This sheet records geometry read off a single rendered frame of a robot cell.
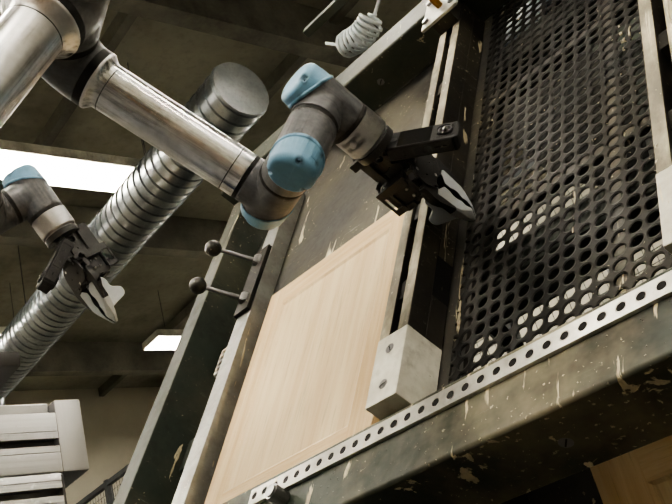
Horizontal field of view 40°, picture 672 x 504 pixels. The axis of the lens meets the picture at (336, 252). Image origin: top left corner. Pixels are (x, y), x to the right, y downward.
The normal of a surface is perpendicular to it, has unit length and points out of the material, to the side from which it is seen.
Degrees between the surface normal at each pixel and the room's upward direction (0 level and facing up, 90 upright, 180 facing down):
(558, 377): 57
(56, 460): 90
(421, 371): 90
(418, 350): 90
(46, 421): 90
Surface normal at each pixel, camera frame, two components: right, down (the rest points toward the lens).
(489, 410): -0.74, -0.57
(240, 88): 0.57, -0.47
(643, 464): -0.72, -0.11
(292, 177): -0.29, 0.75
